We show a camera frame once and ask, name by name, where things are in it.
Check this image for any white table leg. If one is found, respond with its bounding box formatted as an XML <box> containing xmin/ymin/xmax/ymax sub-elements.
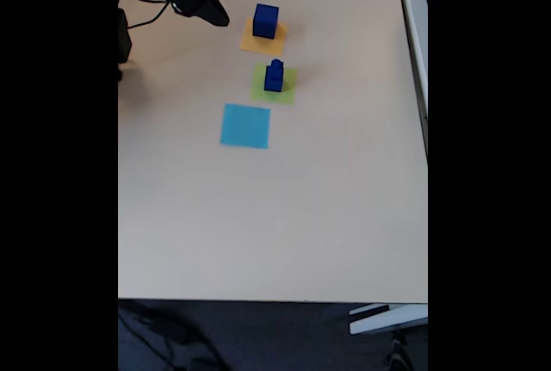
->
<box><xmin>348</xmin><ymin>303</ymin><xmax>429</xmax><ymax>336</ymax></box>

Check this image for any green paper square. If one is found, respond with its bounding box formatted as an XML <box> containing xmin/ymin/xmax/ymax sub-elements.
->
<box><xmin>250</xmin><ymin>63</ymin><xmax>299</xmax><ymax>106</ymax></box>

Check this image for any large blue cube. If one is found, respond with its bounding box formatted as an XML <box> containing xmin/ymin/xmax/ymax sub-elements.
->
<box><xmin>251</xmin><ymin>3</ymin><xmax>280</xmax><ymax>40</ymax></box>

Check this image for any black floor cable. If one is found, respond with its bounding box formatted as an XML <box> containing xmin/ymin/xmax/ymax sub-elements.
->
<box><xmin>118</xmin><ymin>301</ymin><xmax>227</xmax><ymax>371</ymax></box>

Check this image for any orange paper square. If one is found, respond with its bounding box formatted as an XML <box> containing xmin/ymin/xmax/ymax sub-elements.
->
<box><xmin>238</xmin><ymin>16</ymin><xmax>288</xmax><ymax>57</ymax></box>

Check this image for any medium blue cube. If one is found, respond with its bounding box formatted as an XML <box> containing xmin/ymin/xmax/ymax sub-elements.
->
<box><xmin>263</xmin><ymin>66</ymin><xmax>284</xmax><ymax>93</ymax></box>

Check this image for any white neighbouring table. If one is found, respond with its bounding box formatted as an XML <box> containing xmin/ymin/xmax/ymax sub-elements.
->
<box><xmin>394</xmin><ymin>0</ymin><xmax>429</xmax><ymax>158</ymax></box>

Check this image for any light blue paper square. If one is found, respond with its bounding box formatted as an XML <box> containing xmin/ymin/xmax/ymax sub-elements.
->
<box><xmin>220</xmin><ymin>102</ymin><xmax>272</xmax><ymax>150</ymax></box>

